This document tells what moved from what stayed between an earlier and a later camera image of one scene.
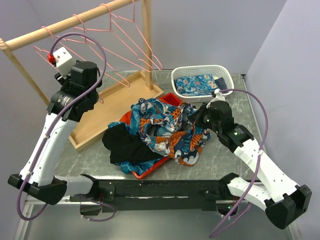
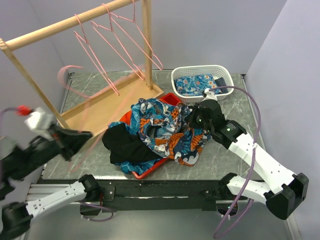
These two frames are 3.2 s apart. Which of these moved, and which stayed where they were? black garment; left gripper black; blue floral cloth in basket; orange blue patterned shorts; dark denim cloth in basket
Moved: left gripper black
Stayed: blue floral cloth in basket; dark denim cloth in basket; black garment; orange blue patterned shorts
